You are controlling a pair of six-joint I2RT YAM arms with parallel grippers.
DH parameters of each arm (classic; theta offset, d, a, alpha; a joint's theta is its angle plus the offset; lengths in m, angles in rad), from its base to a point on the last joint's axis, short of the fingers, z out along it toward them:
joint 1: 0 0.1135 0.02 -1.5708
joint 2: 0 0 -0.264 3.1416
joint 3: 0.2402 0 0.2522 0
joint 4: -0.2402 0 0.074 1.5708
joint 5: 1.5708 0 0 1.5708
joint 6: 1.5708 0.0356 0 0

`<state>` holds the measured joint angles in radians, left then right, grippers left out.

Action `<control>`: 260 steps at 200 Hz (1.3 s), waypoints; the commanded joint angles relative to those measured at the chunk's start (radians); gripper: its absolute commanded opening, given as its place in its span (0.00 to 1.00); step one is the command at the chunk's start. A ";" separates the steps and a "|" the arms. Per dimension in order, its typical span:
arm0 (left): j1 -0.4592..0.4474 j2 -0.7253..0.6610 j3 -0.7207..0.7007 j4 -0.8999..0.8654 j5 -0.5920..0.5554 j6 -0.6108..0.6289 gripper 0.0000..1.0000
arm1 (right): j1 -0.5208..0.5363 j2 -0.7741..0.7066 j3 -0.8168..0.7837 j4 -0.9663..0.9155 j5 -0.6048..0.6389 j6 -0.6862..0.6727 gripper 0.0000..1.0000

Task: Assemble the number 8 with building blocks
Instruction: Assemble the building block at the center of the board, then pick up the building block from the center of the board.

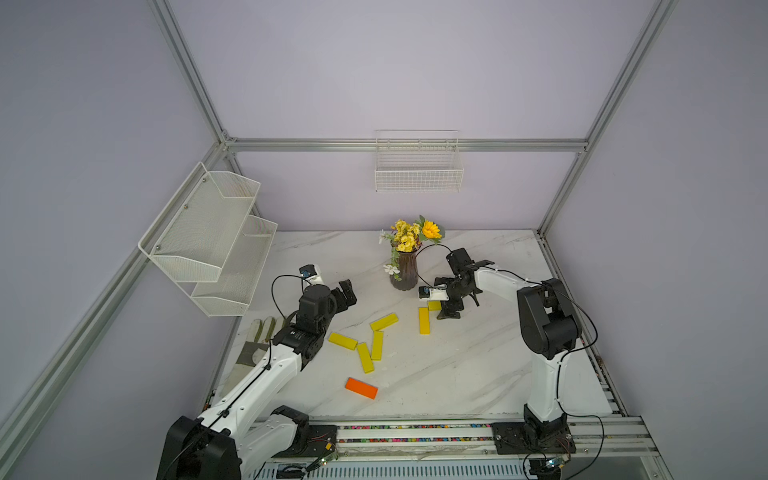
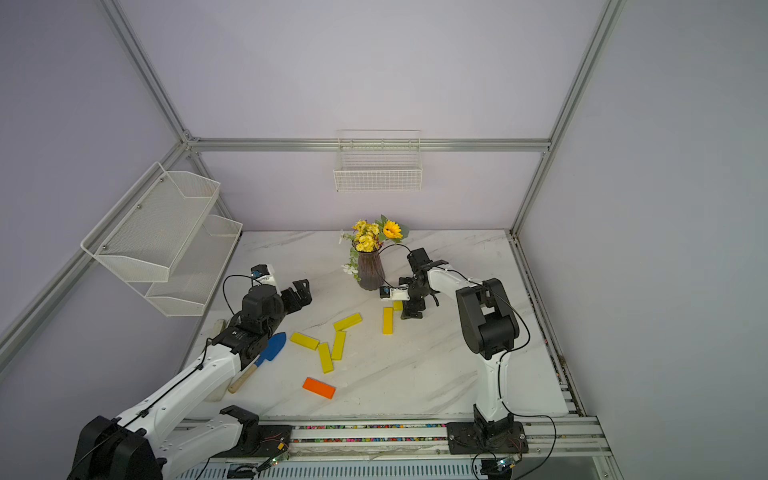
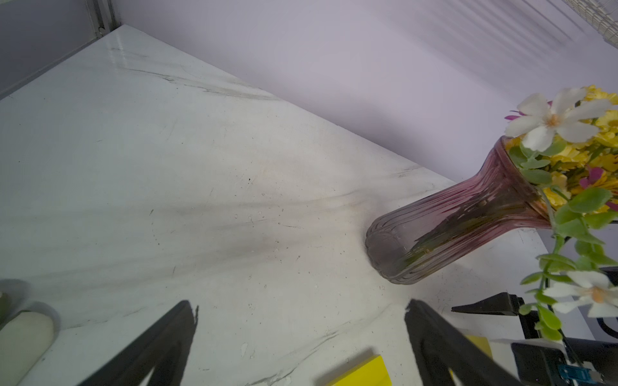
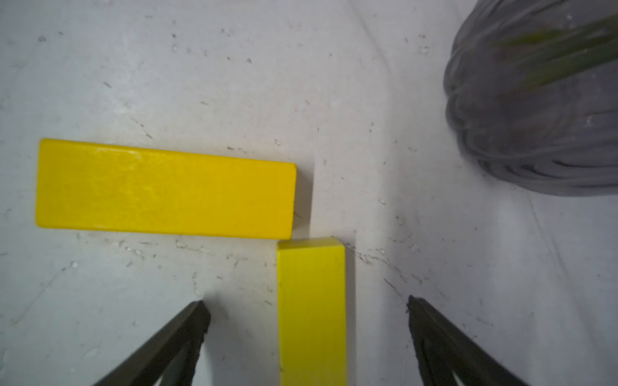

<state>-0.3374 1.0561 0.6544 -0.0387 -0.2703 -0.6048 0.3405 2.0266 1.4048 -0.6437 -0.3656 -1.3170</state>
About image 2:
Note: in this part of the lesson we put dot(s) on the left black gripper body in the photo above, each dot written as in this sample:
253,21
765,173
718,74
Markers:
290,303

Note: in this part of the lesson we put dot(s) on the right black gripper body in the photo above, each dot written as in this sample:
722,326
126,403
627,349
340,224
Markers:
417,295

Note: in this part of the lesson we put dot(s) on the yellow block top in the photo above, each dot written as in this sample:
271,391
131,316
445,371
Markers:
348,322

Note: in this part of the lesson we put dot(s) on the orange block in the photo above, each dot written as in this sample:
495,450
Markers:
319,388

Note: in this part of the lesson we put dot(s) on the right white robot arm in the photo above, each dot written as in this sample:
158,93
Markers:
488,323

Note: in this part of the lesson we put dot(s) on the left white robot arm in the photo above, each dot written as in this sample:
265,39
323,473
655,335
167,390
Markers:
143,442

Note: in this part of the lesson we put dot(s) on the dark ribbed vase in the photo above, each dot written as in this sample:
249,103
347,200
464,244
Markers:
371,274

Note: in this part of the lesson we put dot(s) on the yellow flower bouquet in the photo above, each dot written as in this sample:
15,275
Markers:
368,238

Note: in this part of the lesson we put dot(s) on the lower white mesh shelf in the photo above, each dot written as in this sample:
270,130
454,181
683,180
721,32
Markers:
192,284

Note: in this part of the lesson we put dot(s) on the white mesh shelf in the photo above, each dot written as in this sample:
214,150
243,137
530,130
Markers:
192,284
143,238

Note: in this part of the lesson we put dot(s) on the upper white mesh shelf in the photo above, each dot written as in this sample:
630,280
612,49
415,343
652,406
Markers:
143,238

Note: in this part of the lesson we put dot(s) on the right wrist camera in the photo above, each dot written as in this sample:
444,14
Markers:
394,293

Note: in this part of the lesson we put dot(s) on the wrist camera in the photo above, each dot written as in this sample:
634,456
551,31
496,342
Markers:
394,293
263,274

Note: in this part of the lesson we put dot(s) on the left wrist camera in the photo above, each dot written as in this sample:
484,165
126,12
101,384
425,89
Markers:
263,274

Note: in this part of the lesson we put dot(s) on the blue spatula wooden handle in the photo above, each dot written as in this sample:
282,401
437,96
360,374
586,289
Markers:
274,346

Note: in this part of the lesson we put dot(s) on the white wire wall basket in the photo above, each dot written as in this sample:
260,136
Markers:
370,160

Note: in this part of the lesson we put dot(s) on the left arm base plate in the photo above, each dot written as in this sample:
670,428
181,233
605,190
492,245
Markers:
264,441

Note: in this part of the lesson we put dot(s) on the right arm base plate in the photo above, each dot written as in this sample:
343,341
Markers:
467,438

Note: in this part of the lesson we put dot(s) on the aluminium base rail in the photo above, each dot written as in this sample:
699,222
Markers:
572,447

